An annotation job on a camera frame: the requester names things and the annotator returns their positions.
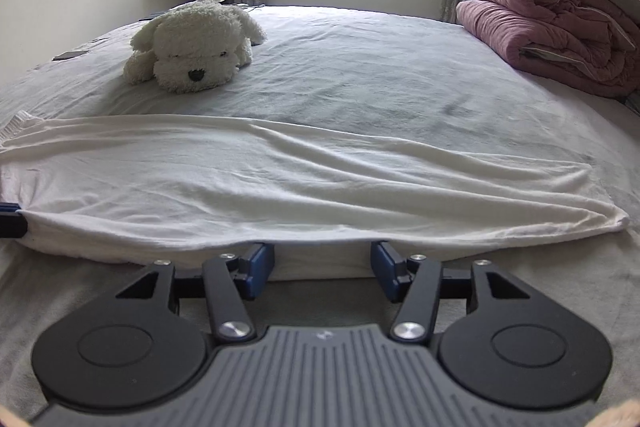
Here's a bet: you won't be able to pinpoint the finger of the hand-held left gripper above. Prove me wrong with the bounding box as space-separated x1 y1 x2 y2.
0 203 27 239

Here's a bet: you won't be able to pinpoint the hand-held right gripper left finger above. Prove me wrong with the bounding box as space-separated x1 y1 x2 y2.
115 243 276 342

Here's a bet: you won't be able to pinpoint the white pants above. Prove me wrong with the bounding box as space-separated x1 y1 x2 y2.
0 111 630 280

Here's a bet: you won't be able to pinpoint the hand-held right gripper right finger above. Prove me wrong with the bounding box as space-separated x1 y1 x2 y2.
371 241 531 342

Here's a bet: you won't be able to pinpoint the white plush dog toy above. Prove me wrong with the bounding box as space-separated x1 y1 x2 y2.
123 0 267 94

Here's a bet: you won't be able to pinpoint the pink folded quilt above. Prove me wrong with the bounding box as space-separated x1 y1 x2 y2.
456 0 640 98

